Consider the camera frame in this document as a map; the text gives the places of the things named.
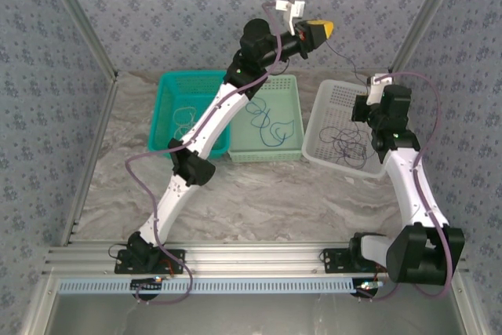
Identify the thin dark purple cable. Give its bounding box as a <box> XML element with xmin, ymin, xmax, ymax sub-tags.
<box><xmin>325</xmin><ymin>40</ymin><xmax>369</xmax><ymax>144</ymax></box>
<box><xmin>317</xmin><ymin>125</ymin><xmax>369</xmax><ymax>168</ymax></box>

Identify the thin blue cable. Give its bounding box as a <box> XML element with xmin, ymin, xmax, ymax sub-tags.
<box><xmin>246</xmin><ymin>98</ymin><xmax>272</xmax><ymax>146</ymax></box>
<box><xmin>260</xmin><ymin>119</ymin><xmax>296</xmax><ymax>148</ymax></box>

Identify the thin white cable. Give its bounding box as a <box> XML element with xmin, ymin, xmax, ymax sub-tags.
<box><xmin>174</xmin><ymin>118</ymin><xmax>195</xmax><ymax>138</ymax></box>
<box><xmin>173</xmin><ymin>106</ymin><xmax>197</xmax><ymax>124</ymax></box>

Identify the white plastic basket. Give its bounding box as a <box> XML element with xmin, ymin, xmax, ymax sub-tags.
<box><xmin>302</xmin><ymin>78</ymin><xmax>393</xmax><ymax>179</ymax></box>

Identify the mint green plastic basket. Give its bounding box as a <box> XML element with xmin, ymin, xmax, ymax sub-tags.
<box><xmin>226</xmin><ymin>74</ymin><xmax>307</xmax><ymax>164</ymax></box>

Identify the teal plastic basket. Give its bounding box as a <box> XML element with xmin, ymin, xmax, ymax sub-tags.
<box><xmin>147</xmin><ymin>71</ymin><xmax>232</xmax><ymax>160</ymax></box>

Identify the small black circuit board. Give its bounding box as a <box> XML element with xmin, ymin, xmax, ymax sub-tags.
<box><xmin>354</xmin><ymin>278</ymin><xmax>384</xmax><ymax>299</ymax></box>
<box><xmin>130</xmin><ymin>278</ymin><xmax>165</xmax><ymax>300</ymax></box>

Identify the grey metal panel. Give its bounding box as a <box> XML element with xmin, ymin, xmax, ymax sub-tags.
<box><xmin>42</xmin><ymin>293</ymin><xmax>470</xmax><ymax>335</ymax></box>

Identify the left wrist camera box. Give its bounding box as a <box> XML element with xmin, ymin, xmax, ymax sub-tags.
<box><xmin>274</xmin><ymin>0</ymin><xmax>306</xmax><ymax>37</ymax></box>

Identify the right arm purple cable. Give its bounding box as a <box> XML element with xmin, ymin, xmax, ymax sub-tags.
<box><xmin>355</xmin><ymin>71</ymin><xmax>452</xmax><ymax>301</ymax></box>

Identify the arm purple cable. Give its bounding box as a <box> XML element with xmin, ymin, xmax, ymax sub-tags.
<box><xmin>124</xmin><ymin>1</ymin><xmax>282</xmax><ymax>305</ymax></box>
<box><xmin>355</xmin><ymin>71</ymin><xmax>452</xmax><ymax>301</ymax></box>

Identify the aluminium frame post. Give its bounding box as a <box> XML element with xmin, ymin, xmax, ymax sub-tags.
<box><xmin>38</xmin><ymin>0</ymin><xmax>119</xmax><ymax>83</ymax></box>
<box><xmin>387</xmin><ymin>0</ymin><xmax>467</xmax><ymax>81</ymax></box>

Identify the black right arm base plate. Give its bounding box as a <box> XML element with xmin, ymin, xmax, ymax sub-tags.
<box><xmin>322</xmin><ymin>248</ymin><xmax>393</xmax><ymax>273</ymax></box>

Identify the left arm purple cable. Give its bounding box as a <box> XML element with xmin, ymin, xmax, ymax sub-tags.
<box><xmin>124</xmin><ymin>1</ymin><xmax>282</xmax><ymax>305</ymax></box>

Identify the aluminium mounting rail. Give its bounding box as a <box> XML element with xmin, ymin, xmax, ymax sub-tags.
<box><xmin>43</xmin><ymin>243</ymin><xmax>470</xmax><ymax>276</ymax></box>

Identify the aluminium lower frame bar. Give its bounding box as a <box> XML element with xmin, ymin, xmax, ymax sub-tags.
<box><xmin>450</xmin><ymin>274</ymin><xmax>487</xmax><ymax>335</ymax></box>
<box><xmin>19</xmin><ymin>274</ymin><xmax>60</xmax><ymax>335</ymax></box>

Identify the grey slotted cable duct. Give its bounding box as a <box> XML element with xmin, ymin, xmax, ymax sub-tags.
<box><xmin>57</xmin><ymin>276</ymin><xmax>353</xmax><ymax>296</ymax></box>

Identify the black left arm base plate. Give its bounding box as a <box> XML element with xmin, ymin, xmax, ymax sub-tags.
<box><xmin>114</xmin><ymin>249</ymin><xmax>186</xmax><ymax>275</ymax></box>

